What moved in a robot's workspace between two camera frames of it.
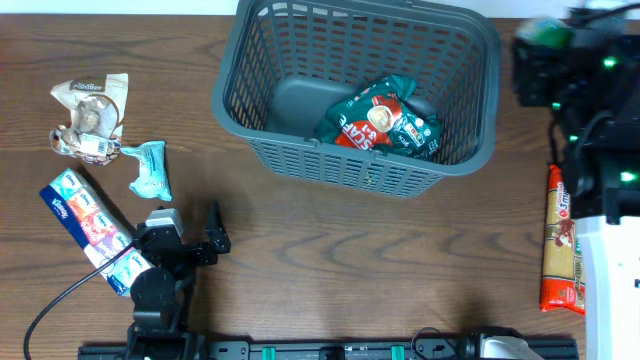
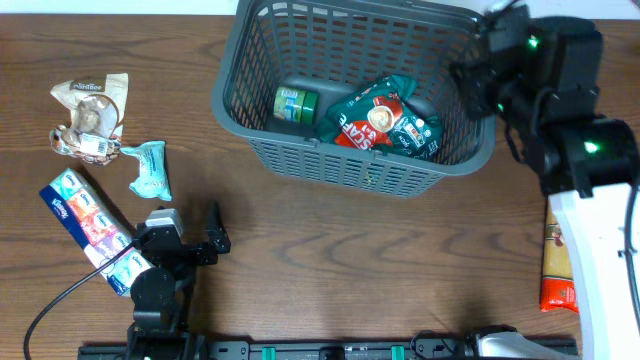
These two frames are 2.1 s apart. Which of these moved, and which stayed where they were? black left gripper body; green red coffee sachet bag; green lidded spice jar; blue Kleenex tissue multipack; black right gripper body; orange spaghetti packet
Moved: green lidded spice jar; black right gripper body
Stayed: orange spaghetti packet; green red coffee sachet bag; blue Kleenex tissue multipack; black left gripper body
